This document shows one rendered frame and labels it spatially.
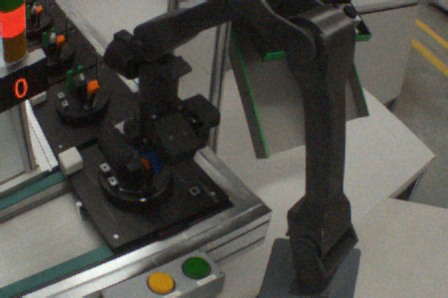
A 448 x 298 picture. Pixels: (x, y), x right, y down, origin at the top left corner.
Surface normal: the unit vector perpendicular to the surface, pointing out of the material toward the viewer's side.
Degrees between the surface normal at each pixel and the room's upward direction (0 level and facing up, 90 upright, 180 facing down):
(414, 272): 0
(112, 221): 0
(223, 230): 0
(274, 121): 45
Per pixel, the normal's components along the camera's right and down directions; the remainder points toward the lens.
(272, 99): 0.37, -0.06
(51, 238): 0.08, -0.72
